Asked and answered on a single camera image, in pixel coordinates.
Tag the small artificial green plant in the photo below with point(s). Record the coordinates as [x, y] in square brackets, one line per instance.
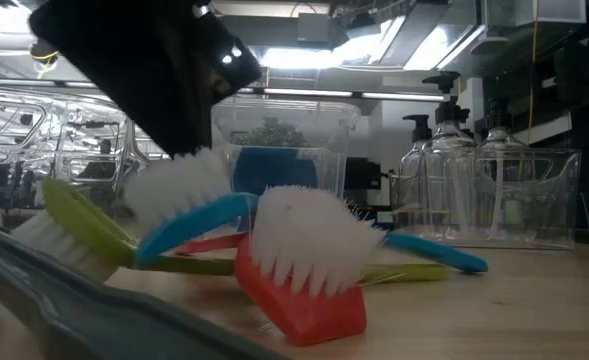
[271, 135]

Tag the blue sponge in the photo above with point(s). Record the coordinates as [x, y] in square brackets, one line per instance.
[274, 170]

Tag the black box device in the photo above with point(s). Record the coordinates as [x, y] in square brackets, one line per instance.
[361, 172]

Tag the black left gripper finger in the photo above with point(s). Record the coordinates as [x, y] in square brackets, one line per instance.
[139, 75]

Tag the blue dish brush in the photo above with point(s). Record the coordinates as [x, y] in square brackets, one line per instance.
[194, 220]

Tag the red dish brush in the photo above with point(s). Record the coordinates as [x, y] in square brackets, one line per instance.
[304, 310]

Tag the translucent plastic tub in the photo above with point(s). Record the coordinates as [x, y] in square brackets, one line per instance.
[334, 165]

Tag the green dish brush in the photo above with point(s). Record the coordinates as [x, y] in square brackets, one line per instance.
[89, 225]

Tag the ceiling light strip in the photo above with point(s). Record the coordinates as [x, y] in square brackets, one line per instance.
[324, 93]

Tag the small green object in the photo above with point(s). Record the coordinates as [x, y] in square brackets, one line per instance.
[514, 212]

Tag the grey ceiling box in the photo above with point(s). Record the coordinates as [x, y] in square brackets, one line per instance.
[314, 27]

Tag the grey dish brush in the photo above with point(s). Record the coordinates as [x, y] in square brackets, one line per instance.
[99, 320]

